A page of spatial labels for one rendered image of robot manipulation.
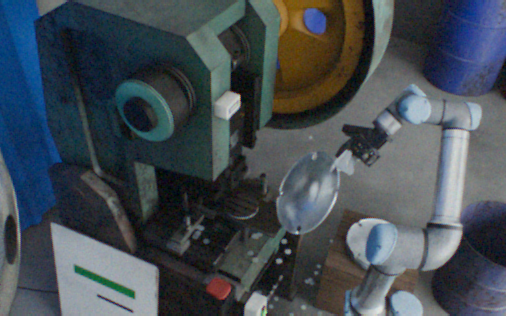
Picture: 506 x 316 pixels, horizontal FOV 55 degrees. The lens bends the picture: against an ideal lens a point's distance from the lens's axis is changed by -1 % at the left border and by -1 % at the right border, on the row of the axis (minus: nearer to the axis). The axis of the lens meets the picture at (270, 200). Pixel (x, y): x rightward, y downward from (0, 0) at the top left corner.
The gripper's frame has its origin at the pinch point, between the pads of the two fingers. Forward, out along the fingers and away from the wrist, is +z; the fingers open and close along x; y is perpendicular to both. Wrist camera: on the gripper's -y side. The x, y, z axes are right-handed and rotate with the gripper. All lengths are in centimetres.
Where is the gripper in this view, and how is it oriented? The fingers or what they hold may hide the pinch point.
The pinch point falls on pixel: (332, 168)
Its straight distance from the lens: 158.6
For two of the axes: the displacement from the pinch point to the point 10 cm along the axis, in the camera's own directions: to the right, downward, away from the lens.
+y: 4.2, 6.6, -6.2
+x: 5.9, 3.1, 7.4
